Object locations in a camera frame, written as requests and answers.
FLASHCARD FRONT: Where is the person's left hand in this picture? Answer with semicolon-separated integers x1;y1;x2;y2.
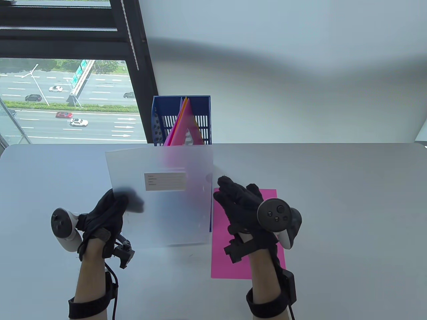
77;188;145;263

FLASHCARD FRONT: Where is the person's right hand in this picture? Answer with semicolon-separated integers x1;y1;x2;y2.
213;176;280;254

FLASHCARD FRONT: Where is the pink cardstock sheet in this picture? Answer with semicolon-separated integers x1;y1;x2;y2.
211;188;287;280

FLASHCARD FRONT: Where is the clear L-shaped folder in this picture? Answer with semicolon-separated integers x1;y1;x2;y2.
105;145;214;247

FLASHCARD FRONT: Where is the pink L-shaped folder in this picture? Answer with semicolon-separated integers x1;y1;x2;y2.
163;97;200;146
173;115;204;146

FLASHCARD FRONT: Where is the blue perforated file holder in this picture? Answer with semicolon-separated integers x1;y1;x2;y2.
152;96;213;233

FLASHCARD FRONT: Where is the person's left forearm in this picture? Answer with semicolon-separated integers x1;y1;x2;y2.
74;238;114;304

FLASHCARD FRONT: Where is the person's right forearm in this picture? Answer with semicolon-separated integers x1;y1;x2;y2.
249;248;284;300

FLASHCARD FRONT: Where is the black forearm box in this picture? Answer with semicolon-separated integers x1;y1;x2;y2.
282;270;297;304

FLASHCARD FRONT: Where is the grey right hand controller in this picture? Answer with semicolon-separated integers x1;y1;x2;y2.
257;198;302;250

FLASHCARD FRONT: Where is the grey hand controller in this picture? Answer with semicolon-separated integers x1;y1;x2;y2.
257;198;302;250
51;208;83;252

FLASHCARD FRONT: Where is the grey left hand controller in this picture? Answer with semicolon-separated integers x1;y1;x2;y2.
51;208;83;252

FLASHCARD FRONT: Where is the grey slanted window bar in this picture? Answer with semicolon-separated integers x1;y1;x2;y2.
0;98;33;144

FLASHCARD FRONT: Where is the green road sign gantry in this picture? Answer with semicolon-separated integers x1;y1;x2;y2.
66;59;96;108

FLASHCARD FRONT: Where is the white street lamp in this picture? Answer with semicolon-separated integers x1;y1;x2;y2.
22;63;50;107

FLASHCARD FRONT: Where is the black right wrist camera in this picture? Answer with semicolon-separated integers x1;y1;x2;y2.
224;240;255;264

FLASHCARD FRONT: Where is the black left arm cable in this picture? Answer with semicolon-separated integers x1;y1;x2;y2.
105;262;119;320

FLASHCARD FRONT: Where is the black left arm strap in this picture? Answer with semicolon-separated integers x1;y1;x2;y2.
68;272;117;319

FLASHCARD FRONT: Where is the black arm strap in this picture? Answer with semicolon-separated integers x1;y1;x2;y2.
68;272;117;319
246;288;291;319

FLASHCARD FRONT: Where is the black right arm strap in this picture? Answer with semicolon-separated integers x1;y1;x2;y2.
246;288;291;319

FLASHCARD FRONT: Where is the black window frame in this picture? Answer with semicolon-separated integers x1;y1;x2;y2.
0;0;159;144

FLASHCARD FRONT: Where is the white bead chain cord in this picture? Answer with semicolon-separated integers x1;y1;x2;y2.
121;0;139;71

